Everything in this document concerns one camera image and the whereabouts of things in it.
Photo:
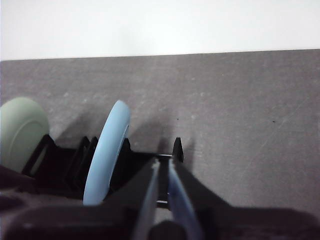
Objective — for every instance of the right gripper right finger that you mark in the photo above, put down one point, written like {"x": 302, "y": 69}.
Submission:
{"x": 225, "y": 222}

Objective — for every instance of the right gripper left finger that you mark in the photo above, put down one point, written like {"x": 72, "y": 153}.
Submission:
{"x": 120, "y": 215}

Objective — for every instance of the blue round plate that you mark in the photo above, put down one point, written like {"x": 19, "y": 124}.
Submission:
{"x": 107, "y": 155}

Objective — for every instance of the green round plate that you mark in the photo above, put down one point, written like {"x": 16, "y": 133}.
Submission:
{"x": 20, "y": 130}

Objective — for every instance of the black plastic plate rack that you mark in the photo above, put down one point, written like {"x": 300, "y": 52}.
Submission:
{"x": 60, "y": 165}

